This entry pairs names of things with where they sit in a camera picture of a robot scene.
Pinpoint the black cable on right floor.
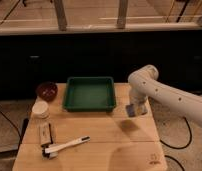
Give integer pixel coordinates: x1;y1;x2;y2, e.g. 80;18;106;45
159;116;194;171

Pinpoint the wooden block with black side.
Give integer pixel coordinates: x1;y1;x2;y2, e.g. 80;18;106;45
39;122;53;147

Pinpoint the dark red bowl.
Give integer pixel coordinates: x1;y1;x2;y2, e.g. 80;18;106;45
36;82;58;102

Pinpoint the green plastic tray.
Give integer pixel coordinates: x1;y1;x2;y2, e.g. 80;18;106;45
63;77;116;112

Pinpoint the black cable on floor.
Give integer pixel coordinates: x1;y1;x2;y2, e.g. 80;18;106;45
0;105;22;148
159;116;194;171

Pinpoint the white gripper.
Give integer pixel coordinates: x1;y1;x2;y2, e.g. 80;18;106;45
129;89;148;115

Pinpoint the white round jar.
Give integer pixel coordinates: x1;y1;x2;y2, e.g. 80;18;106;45
32;101;49;119

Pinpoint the black cable on left floor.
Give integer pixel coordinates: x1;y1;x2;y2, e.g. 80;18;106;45
0;105;22;148

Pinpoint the white dish brush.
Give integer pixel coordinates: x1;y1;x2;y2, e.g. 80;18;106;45
42;136;90;158

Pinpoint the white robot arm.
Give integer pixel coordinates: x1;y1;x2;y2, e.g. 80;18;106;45
128;65;202;127

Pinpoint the blue sponge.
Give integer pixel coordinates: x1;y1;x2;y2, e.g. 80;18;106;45
126;104;139;117

